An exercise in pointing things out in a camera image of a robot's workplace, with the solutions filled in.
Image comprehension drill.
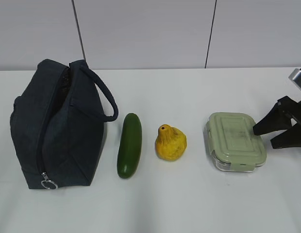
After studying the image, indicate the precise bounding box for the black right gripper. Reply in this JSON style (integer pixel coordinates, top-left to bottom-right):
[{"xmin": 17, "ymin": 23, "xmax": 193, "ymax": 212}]
[{"xmin": 253, "ymin": 96, "xmax": 301, "ymax": 149}]

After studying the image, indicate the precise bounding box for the glass container with green lid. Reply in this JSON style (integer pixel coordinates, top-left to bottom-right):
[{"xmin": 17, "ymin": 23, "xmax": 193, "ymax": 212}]
[{"xmin": 205, "ymin": 112, "xmax": 267, "ymax": 172}]

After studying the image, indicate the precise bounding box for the yellow pear-shaped gourd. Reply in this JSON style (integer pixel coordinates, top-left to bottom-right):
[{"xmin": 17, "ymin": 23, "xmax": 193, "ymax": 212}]
[{"xmin": 155, "ymin": 124, "xmax": 187, "ymax": 162}]

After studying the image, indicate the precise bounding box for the green cucumber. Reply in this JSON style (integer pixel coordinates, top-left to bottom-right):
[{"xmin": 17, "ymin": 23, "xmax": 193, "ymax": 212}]
[{"xmin": 117, "ymin": 113, "xmax": 142, "ymax": 179}]

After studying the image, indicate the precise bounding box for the dark navy fabric lunch bag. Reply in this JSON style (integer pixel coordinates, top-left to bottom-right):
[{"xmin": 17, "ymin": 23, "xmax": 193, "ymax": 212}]
[{"xmin": 10, "ymin": 59, "xmax": 118, "ymax": 190}]

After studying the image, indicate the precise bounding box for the silver zipper pull ring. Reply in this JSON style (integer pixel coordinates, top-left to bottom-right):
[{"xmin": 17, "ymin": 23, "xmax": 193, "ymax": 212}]
[{"xmin": 41, "ymin": 172, "xmax": 59, "ymax": 190}]

